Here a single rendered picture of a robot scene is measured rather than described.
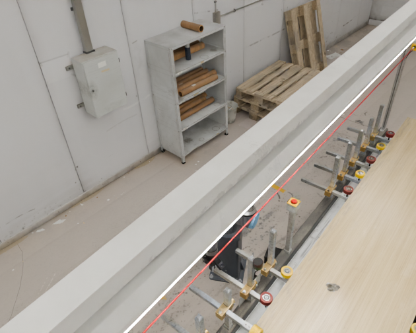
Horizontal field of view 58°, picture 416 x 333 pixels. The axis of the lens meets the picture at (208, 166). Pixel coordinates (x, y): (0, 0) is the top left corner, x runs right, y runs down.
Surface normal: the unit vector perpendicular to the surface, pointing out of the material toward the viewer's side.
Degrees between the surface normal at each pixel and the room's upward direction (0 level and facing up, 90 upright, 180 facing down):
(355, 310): 0
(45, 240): 0
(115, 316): 61
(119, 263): 0
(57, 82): 90
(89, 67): 90
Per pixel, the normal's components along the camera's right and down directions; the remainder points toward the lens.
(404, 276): -0.05, -0.78
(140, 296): 0.65, -0.07
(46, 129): 0.73, 0.40
